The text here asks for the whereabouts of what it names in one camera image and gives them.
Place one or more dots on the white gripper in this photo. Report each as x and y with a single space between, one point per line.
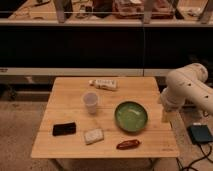
168 116

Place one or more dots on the white sponge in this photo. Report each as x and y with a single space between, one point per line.
93 136

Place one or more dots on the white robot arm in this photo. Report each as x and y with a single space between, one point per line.
186 83

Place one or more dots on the green ceramic bowl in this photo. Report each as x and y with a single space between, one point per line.
131 116

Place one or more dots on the black rectangular sponge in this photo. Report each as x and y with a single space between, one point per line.
64 129

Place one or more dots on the black foot pedal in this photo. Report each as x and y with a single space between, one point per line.
200 134

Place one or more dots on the white tube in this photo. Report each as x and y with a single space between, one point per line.
104 84

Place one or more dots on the clear plastic cup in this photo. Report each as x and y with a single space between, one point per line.
90 101

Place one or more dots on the wooden table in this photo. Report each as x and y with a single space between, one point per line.
65 105

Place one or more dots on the background shelf unit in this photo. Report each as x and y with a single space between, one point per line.
104 37

